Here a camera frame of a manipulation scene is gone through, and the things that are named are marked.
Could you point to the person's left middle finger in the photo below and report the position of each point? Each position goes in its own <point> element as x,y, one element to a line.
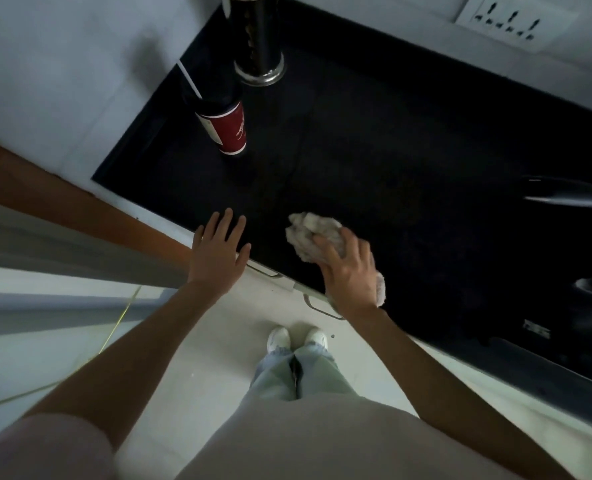
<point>224,223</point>

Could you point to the light shirt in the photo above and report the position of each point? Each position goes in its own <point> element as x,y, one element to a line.
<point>326,439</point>

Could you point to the person's right hand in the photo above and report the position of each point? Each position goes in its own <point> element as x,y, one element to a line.
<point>352,284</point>

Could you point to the white drinking straw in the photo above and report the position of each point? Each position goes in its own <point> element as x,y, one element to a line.
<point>188,78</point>

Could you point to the beige cleaning cloth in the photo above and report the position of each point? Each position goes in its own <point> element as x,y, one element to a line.
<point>310,234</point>

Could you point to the white shoe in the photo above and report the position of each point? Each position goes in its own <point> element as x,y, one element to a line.
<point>279,338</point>
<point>316,337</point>

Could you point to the white left shoe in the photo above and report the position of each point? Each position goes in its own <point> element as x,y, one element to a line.
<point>279,338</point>

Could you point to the person's right thumb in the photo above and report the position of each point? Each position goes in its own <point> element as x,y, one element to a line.
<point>327,250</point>

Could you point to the light blue jeans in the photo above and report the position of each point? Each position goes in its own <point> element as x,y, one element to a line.
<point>301,372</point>

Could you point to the person's right middle finger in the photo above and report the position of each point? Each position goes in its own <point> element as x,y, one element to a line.
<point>365,250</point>

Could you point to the person's left little finger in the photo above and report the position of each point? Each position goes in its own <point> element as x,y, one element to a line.
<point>198,236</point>

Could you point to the white wall power socket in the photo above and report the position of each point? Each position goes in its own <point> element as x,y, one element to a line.
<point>515,19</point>

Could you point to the person's right forearm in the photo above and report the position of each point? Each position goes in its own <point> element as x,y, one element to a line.
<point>440,394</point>

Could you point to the person's left hand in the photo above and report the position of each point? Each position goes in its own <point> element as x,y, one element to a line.
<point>215,264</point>

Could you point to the black steel vacuum flask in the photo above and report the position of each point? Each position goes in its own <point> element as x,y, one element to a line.
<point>256,39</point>

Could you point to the brown wooden door frame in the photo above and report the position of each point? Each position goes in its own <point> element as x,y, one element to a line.
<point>51,194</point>

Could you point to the person's left forearm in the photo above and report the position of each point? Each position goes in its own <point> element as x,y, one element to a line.
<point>126,357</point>

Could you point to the red paper cup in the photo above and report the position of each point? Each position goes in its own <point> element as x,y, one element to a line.
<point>226,127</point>

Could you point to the black cooktop appliance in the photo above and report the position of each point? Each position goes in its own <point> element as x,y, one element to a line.
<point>565,339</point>

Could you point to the white right shoe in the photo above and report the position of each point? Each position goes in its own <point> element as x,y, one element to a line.
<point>316,337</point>

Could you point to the person's left thumb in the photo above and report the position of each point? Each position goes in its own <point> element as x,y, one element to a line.
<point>244,254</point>

